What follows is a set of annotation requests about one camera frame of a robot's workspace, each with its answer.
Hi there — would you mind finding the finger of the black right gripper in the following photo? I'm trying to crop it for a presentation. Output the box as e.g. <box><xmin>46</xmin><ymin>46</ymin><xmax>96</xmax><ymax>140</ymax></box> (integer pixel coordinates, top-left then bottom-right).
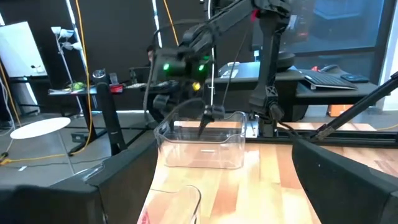
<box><xmin>198</xmin><ymin>115</ymin><xmax>215</xmax><ymax>140</ymax></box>

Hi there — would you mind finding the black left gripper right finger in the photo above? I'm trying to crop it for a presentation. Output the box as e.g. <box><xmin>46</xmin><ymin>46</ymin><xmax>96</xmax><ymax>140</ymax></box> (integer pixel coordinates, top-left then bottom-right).
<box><xmin>291</xmin><ymin>138</ymin><xmax>398</xmax><ymax>224</ymax></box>

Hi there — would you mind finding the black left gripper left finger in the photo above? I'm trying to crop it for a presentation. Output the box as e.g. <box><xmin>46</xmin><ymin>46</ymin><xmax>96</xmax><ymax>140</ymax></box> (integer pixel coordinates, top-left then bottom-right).
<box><xmin>0</xmin><ymin>139</ymin><xmax>160</xmax><ymax>224</ymax></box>

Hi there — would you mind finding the clear plastic bin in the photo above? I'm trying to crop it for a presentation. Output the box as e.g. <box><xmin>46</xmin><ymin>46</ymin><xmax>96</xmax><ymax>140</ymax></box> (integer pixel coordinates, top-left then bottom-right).
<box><xmin>154</xmin><ymin>111</ymin><xmax>249</xmax><ymax>170</ymax></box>
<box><xmin>136</xmin><ymin>184</ymin><xmax>203</xmax><ymax>224</ymax></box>

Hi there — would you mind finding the person's head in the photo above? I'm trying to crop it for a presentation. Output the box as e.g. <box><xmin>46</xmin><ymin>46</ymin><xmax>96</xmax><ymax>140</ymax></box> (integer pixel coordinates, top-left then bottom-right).
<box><xmin>146</xmin><ymin>45</ymin><xmax>157</xmax><ymax>65</ymax></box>

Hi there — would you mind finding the dark grey desk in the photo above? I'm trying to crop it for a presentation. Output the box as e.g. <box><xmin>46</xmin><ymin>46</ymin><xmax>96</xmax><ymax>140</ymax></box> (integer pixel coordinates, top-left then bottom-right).
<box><xmin>214</xmin><ymin>60</ymin><xmax>296</xmax><ymax>122</ymax></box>

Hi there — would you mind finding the white paper label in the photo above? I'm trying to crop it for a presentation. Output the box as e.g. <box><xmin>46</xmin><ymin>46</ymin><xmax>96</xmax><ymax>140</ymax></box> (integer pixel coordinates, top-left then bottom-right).
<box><xmin>218</xmin><ymin>61</ymin><xmax>241</xmax><ymax>79</ymax></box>

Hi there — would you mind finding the orange box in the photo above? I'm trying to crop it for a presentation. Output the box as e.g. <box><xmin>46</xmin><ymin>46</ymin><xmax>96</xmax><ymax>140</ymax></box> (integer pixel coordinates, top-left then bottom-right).
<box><xmin>327</xmin><ymin>104</ymin><xmax>354</xmax><ymax>118</ymax></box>

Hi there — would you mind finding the floor stand with round base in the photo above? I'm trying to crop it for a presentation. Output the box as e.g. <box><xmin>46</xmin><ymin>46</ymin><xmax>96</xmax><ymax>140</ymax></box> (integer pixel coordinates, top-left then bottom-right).
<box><xmin>9</xmin><ymin>26</ymin><xmax>91</xmax><ymax>140</ymax></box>

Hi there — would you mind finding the dark keyboard desk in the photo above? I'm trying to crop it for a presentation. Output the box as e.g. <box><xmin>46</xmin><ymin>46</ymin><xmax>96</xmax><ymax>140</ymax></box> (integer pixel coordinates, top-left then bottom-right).
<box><xmin>292</xmin><ymin>70</ymin><xmax>388</xmax><ymax>108</ymax></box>

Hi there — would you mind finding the green object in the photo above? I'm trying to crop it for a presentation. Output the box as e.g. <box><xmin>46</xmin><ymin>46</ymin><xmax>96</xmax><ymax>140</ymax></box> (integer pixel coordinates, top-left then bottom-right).
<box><xmin>68</xmin><ymin>81</ymin><xmax>86</xmax><ymax>91</ymax></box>

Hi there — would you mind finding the grey side table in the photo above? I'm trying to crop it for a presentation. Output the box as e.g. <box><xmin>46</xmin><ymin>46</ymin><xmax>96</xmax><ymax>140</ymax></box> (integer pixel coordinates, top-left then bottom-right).
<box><xmin>48</xmin><ymin>81</ymin><xmax>147</xmax><ymax>156</ymax></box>

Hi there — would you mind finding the black keyboard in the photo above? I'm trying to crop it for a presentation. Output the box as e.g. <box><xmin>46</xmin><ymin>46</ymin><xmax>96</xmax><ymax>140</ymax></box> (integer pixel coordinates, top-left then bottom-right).
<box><xmin>298</xmin><ymin>68</ymin><xmax>359</xmax><ymax>91</ymax></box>

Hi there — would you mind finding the dark phone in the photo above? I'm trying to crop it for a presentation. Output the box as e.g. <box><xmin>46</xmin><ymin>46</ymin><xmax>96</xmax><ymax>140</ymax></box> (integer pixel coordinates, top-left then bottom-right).
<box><xmin>340</xmin><ymin>73</ymin><xmax>370</xmax><ymax>84</ymax></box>

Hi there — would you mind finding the whiteboard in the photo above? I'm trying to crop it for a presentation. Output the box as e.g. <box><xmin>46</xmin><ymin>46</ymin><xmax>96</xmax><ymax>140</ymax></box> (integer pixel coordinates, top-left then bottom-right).
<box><xmin>0</xmin><ymin>21</ymin><xmax>48</xmax><ymax>78</ymax></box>

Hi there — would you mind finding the black upright frame post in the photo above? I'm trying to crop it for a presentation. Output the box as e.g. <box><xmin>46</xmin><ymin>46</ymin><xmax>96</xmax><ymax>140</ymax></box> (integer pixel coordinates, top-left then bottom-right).
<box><xmin>92</xmin><ymin>68</ymin><xmax>127</xmax><ymax>156</ymax></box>

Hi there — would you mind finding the yellow hanging cable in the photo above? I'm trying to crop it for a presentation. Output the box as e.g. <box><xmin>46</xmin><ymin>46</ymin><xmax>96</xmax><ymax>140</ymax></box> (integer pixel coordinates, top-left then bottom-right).
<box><xmin>0</xmin><ymin>0</ymin><xmax>94</xmax><ymax>166</ymax></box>

